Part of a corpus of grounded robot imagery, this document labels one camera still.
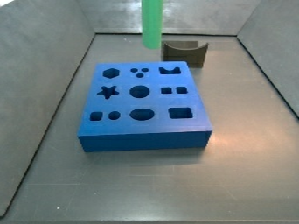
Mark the green oval peg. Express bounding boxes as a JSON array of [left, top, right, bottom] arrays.
[[141, 0, 164, 49]]

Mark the blue shape-sorting block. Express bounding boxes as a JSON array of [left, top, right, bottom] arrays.
[[77, 61, 212, 152]]

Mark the dark curved cradle holder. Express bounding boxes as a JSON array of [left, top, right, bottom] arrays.
[[161, 40, 209, 68]]

